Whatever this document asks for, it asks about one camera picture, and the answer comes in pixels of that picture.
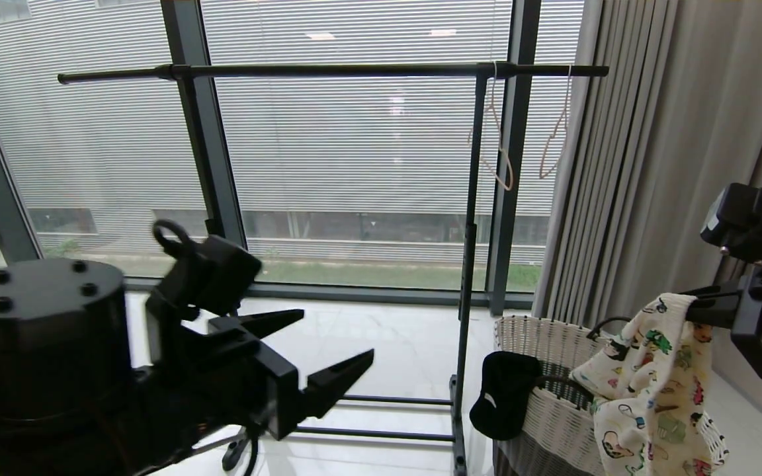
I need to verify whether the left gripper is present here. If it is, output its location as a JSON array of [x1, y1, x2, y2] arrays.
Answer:
[[133, 309, 376, 441]]

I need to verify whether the cream printed garment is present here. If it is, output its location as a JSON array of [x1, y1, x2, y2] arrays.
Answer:
[[570, 293, 716, 476]]

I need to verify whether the pink clothes hanger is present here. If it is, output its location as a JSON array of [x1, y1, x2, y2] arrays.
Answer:
[[538, 73, 573, 180], [467, 73, 515, 192]]

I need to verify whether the white laundry basket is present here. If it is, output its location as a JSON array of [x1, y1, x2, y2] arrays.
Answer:
[[492, 315, 729, 476]]

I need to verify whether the black clothes rack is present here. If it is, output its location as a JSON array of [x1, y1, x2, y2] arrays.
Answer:
[[57, 61, 610, 476]]

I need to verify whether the beige curtain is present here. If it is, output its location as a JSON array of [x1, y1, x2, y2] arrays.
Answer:
[[532, 0, 762, 372]]

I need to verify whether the black garment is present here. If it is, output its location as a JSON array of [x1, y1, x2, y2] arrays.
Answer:
[[469, 351, 544, 442]]

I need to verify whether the window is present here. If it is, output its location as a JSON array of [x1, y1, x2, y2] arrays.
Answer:
[[0, 0, 585, 317]]

